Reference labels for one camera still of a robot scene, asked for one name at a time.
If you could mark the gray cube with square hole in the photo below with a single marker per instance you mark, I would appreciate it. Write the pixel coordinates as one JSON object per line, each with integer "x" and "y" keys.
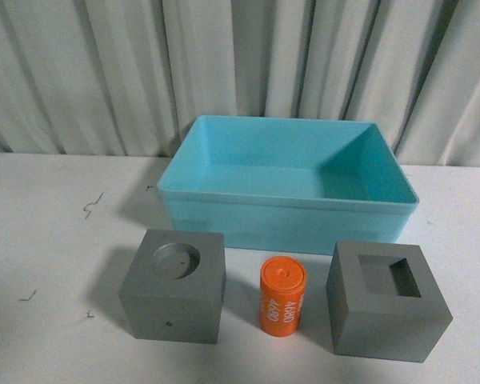
{"x": 384, "y": 302}

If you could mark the orange cylinder with white text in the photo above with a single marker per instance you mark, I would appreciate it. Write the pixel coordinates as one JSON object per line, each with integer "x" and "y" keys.
{"x": 283, "y": 281}

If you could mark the white pleated curtain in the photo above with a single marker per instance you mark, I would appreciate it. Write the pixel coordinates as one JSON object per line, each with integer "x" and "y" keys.
{"x": 128, "y": 78}

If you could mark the gray cube with round hole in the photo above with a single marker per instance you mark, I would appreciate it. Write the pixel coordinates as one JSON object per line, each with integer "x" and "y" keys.
{"x": 174, "y": 288}

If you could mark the light blue plastic box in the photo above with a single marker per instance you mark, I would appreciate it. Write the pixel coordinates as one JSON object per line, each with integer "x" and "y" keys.
{"x": 287, "y": 184}

